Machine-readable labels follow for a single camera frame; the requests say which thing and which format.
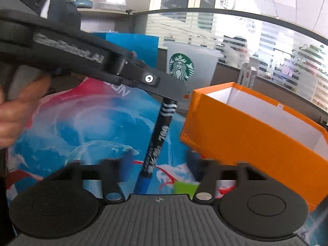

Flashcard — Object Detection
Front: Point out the green tube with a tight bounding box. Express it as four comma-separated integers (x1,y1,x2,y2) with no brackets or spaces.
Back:
173,182,198,198

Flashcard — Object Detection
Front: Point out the black marker blue cap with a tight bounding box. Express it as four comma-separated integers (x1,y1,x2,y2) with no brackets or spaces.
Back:
133,98,177,194

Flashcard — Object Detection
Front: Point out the operator left hand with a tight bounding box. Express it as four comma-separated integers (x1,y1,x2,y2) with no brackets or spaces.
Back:
1,74,51,148

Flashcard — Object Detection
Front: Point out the blue paper bag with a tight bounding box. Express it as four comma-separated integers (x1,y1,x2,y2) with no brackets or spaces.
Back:
92,32,159,68

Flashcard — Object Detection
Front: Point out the orange cardboard box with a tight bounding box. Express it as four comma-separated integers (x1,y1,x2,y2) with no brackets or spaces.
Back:
180,82,327,209

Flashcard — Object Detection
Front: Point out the colourful AGON desk mat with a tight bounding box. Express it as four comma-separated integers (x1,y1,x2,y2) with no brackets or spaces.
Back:
4,76,236,206

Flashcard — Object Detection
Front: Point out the frosted Starbucks plastic cup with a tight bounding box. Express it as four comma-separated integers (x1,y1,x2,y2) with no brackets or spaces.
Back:
163,42,222,109

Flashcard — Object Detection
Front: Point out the white marker pen box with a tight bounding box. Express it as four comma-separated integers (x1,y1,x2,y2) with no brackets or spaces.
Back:
237,57,260,89

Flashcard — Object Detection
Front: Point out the person in white jacket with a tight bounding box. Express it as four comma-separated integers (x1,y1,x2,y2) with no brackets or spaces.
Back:
222,35,250,69

